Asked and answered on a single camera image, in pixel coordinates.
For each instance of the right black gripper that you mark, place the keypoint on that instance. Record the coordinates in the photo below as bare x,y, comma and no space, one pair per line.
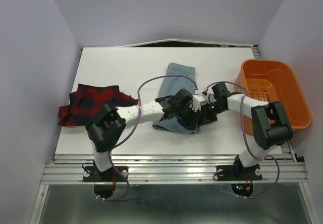
205,117

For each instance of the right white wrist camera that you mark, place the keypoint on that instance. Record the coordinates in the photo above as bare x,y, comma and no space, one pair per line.
209,97

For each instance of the aluminium frame rail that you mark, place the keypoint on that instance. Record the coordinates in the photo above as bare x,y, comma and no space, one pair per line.
170,169

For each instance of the red black plaid skirt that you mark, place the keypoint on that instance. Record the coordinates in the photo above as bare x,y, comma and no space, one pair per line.
87,101

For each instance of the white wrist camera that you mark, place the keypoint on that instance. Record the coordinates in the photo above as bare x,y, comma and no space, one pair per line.
197,102
209,97

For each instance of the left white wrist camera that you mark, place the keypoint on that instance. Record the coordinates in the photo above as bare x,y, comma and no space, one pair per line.
197,102

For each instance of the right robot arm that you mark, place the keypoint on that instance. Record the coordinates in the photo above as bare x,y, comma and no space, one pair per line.
264,124

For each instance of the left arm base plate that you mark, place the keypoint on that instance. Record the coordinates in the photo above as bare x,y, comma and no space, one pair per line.
92,175

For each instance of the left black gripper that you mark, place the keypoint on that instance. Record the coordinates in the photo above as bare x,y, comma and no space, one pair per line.
190,123

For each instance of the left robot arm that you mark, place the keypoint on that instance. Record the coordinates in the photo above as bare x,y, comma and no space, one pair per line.
107,126

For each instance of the light blue skirt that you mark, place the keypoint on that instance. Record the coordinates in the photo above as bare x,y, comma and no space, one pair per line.
170,86

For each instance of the orange plastic basket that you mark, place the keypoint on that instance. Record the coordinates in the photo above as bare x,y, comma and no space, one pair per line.
270,81

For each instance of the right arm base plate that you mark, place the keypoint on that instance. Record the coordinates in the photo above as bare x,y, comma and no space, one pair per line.
237,174

